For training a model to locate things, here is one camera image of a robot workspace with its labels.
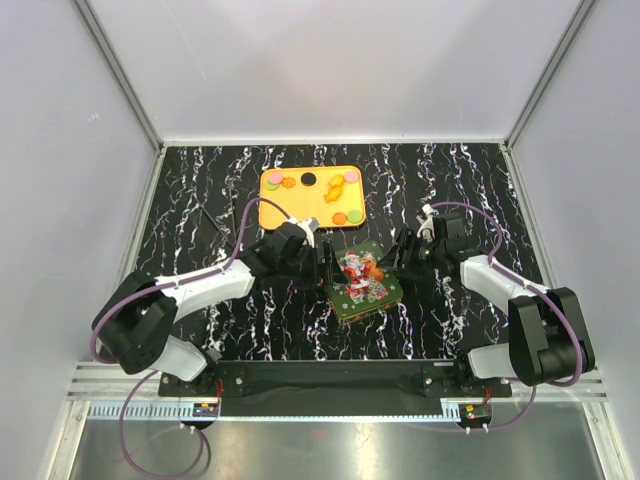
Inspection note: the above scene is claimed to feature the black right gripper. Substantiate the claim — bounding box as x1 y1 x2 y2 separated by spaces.
376 228 445 282

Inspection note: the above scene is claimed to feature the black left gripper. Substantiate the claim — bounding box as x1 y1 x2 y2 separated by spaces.
279 242 347 291

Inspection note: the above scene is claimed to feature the gold tin lid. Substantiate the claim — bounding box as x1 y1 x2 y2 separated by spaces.
325 240 403 325

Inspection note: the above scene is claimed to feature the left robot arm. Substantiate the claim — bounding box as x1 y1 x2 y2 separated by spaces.
91 218 344 396

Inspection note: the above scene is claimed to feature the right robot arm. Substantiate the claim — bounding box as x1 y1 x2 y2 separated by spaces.
379 210 596 397

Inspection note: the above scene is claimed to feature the orange swirl cookie right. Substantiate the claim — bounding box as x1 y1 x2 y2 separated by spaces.
332 212 347 225

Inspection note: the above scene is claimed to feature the orange swirl cookie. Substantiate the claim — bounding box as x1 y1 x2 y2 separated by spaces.
281 177 296 189
332 212 347 225

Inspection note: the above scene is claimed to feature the green round cookie right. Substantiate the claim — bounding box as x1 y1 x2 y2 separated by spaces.
347 210 364 224

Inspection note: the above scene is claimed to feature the yellow plastic tray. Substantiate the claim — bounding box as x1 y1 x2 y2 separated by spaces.
258 165 367 230

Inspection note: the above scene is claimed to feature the lower fish shaped cookie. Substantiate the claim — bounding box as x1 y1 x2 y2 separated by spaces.
323 185 343 203

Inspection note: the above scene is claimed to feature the fish shaped cookie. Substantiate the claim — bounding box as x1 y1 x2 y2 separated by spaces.
323 185 343 203
329 175 345 187

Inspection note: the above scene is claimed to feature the upper fish shaped cookie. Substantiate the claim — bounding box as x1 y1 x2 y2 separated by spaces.
329 175 345 187

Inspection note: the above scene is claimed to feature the black sandwich cookie on tray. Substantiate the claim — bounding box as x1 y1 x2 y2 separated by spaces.
301 172 317 186

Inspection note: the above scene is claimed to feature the pink round cookie right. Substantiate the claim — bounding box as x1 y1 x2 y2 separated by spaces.
344 171 359 183

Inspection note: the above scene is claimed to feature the pink round cookie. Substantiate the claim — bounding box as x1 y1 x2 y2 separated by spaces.
268 171 283 184
344 171 359 183

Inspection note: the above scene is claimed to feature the orange swirl cookie left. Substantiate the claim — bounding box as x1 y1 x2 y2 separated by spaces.
281 177 296 189

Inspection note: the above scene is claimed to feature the pink round cookie left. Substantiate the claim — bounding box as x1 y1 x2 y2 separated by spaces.
268 171 283 184

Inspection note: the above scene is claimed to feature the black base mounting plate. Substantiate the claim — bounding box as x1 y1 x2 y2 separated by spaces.
158 359 512 400

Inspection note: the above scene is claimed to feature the right electronics board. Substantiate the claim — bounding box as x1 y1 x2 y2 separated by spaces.
462 403 492 423

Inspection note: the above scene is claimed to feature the electronics board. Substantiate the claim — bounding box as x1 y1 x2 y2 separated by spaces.
462 403 492 423
193 402 220 418

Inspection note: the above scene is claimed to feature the left electronics board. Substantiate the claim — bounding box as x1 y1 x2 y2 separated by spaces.
193 402 220 418

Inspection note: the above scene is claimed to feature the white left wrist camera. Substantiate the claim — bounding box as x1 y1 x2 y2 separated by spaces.
288 216 319 247

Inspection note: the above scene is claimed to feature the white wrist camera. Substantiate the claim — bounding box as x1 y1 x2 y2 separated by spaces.
417 204 435 242
288 216 319 247

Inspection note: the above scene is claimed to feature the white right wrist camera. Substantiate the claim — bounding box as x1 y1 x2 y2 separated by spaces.
417 204 435 242

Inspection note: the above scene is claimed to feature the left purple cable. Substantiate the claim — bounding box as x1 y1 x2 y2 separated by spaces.
89 198 299 476

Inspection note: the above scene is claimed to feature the aluminium frame rail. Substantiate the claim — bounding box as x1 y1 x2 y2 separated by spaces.
87 399 467 423

